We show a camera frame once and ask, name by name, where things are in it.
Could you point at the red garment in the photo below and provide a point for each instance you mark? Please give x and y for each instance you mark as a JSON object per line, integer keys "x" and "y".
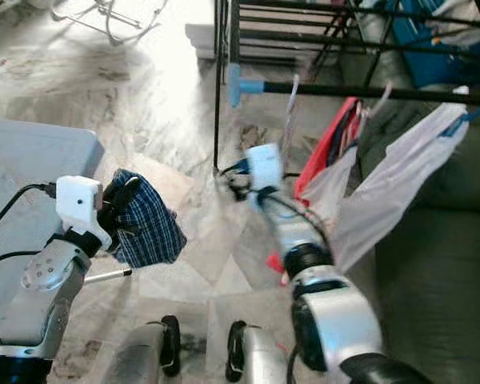
{"x": 324, "y": 156}

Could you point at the blue checked shirt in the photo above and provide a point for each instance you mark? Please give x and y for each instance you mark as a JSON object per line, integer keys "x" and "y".
{"x": 160, "y": 232}

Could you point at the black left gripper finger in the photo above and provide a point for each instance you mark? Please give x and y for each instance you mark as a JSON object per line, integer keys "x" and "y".
{"x": 132, "y": 230}
{"x": 126, "y": 192}

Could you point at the dark green leather sofa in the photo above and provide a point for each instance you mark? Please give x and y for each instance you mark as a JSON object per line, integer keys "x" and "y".
{"x": 448, "y": 280}

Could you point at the silver robot leg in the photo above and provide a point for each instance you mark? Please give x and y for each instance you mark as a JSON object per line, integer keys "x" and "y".
{"x": 144, "y": 356}
{"x": 264, "y": 360}

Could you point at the silver left robot leg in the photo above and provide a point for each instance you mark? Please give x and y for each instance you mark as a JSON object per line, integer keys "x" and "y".
{"x": 144, "y": 356}

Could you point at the black metal drying rack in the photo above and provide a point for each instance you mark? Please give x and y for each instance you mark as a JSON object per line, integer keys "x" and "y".
{"x": 352, "y": 90}

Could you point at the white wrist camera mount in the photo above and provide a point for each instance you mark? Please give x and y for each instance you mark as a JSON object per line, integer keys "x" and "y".
{"x": 76, "y": 200}
{"x": 264, "y": 164}

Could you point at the white garment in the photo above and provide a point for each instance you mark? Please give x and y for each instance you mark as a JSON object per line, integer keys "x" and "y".
{"x": 400, "y": 184}

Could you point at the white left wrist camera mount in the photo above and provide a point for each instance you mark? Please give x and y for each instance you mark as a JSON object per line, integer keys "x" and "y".
{"x": 76, "y": 200}

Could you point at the white fabric bundle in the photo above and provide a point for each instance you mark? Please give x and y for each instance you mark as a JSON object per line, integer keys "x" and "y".
{"x": 464, "y": 20}

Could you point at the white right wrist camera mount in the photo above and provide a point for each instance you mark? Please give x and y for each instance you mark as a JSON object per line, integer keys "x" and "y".
{"x": 264, "y": 164}

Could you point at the grey folding table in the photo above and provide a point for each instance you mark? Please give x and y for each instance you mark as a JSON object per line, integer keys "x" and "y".
{"x": 16, "y": 168}

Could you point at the silver right robot leg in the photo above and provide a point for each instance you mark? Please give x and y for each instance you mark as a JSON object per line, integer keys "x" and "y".
{"x": 264, "y": 360}

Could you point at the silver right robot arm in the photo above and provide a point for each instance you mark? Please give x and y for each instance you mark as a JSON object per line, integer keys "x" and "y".
{"x": 340, "y": 320}

